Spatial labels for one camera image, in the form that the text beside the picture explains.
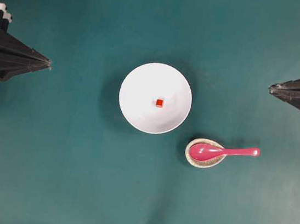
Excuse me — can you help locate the pink plastic spoon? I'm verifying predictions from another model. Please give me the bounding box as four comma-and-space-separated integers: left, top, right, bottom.
189, 143, 261, 161

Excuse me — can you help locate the small red block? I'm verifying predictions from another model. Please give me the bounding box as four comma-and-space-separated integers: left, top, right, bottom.
156, 99, 163, 107

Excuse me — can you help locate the white round bowl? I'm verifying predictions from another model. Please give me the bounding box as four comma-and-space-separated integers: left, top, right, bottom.
118, 62, 193, 134

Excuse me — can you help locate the speckled egg-shaped spoon rest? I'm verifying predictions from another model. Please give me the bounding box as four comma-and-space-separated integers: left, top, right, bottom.
185, 138, 225, 169

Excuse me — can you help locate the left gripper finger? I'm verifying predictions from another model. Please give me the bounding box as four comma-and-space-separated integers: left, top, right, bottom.
0, 29, 51, 64
0, 55, 50, 82

